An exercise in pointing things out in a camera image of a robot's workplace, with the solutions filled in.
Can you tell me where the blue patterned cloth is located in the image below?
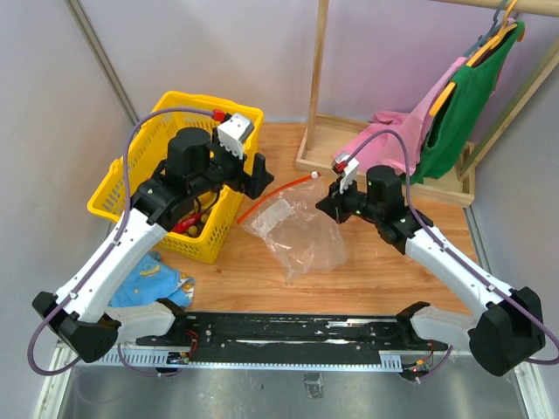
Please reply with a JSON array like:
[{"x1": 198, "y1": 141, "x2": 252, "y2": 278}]
[{"x1": 108, "y1": 251, "x2": 196, "y2": 308}]

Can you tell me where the pink shirt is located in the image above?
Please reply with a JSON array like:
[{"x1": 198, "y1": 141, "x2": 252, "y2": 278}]
[{"x1": 333, "y1": 57, "x2": 466, "y2": 175}]

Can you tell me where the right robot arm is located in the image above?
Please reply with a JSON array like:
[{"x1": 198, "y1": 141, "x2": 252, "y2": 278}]
[{"x1": 316, "y1": 161, "x2": 545, "y2": 376}]

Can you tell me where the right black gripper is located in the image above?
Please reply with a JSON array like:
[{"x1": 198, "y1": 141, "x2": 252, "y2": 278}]
[{"x1": 315, "y1": 175, "x2": 383, "y2": 224}]

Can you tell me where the red chili pepper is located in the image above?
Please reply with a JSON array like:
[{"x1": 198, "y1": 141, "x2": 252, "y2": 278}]
[{"x1": 172, "y1": 212, "x2": 204, "y2": 234}]

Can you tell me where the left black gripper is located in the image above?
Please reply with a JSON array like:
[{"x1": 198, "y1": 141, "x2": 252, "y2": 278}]
[{"x1": 190, "y1": 127, "x2": 275, "y2": 199}]

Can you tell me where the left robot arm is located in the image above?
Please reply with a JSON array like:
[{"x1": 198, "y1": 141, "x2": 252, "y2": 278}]
[{"x1": 32, "y1": 120, "x2": 273, "y2": 363}]

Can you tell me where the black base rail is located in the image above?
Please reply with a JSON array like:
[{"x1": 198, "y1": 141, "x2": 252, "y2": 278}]
[{"x1": 121, "y1": 312, "x2": 447, "y2": 373}]

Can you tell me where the yellow plastic basket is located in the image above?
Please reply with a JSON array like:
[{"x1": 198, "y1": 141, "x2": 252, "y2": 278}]
[{"x1": 87, "y1": 91, "x2": 264, "y2": 264}]

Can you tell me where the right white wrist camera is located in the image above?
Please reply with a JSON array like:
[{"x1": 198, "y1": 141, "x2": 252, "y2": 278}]
[{"x1": 332, "y1": 152, "x2": 359, "y2": 194}]

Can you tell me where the wooden clothes rack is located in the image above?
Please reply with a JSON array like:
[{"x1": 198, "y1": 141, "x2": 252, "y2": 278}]
[{"x1": 296, "y1": 1, "x2": 558, "y2": 208}]

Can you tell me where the brown longan bunch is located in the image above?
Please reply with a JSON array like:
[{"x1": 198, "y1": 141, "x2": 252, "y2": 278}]
[{"x1": 183, "y1": 209, "x2": 213, "y2": 238}]

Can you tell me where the yellow hanger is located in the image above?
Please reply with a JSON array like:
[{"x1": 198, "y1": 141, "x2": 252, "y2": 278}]
[{"x1": 429, "y1": 17, "x2": 525, "y2": 117}]

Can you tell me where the clear zip top bag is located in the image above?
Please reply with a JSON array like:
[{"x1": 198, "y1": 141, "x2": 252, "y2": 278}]
[{"x1": 237, "y1": 171, "x2": 348, "y2": 281}]

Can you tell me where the grey hanger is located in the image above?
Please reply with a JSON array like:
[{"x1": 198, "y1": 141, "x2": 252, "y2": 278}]
[{"x1": 462, "y1": 0, "x2": 517, "y2": 58}]

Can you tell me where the green shirt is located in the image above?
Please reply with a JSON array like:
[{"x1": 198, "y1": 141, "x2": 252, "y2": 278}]
[{"x1": 411, "y1": 38, "x2": 517, "y2": 184}]

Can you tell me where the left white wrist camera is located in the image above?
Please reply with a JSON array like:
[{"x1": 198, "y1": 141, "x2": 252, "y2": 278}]
[{"x1": 217, "y1": 113, "x2": 254, "y2": 160}]

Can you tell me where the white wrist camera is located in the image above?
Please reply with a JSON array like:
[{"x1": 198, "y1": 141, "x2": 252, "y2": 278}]
[
  {"x1": 217, "y1": 113, "x2": 254, "y2": 160},
  {"x1": 332, "y1": 152, "x2": 359, "y2": 194}
]

